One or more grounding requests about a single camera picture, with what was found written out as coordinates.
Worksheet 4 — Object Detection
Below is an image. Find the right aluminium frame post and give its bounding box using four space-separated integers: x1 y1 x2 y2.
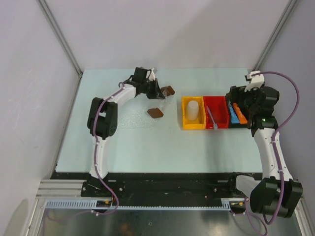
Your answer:
252 0 301 71

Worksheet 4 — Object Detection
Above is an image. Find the grey cable duct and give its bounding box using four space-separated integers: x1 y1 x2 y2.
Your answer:
44 198 233 211

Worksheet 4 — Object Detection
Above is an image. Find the white paper cup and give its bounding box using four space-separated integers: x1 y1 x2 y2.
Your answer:
186 100 199 121

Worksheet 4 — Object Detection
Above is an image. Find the yellow plastic bin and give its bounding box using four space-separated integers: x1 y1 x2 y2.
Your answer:
182 96 206 130

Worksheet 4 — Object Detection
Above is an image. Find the brown wooden block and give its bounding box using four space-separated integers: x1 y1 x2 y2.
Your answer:
147 108 164 119

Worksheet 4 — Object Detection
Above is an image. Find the brown block with hole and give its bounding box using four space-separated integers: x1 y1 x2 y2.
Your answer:
160 86 175 97

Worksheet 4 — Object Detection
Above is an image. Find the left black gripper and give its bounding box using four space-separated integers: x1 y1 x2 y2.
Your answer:
141 78 165 99

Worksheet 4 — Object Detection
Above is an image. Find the blue toothpaste tube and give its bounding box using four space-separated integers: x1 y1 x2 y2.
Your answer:
228 106 240 124

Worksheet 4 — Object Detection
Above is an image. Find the left aluminium frame post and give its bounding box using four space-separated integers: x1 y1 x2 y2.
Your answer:
35 0 83 77

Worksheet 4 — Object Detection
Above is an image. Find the grey toothbrush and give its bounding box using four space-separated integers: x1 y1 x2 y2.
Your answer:
207 106 218 130

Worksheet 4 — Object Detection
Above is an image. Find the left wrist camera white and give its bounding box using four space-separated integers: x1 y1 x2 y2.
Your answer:
146 67 157 81

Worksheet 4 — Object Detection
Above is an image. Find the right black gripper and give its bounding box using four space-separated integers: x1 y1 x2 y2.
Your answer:
226 85 261 114

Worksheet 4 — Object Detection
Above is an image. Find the clear plastic tray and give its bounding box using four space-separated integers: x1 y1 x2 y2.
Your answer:
118 86 175 129

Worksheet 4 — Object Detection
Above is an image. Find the aluminium frame post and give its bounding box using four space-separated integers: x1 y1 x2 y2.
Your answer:
252 0 301 71
35 0 83 77

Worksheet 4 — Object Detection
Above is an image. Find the red plastic bin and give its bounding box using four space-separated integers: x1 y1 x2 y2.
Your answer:
203 96 230 129

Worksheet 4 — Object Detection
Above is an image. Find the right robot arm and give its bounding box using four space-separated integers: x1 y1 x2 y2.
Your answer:
226 86 303 218

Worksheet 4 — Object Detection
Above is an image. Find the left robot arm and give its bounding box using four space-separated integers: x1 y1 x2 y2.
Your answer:
87 67 166 179

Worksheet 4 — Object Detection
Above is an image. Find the black plastic bin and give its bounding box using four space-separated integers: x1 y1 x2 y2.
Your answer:
225 95 247 129

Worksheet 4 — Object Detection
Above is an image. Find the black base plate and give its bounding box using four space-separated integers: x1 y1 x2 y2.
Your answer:
50 172 264 204

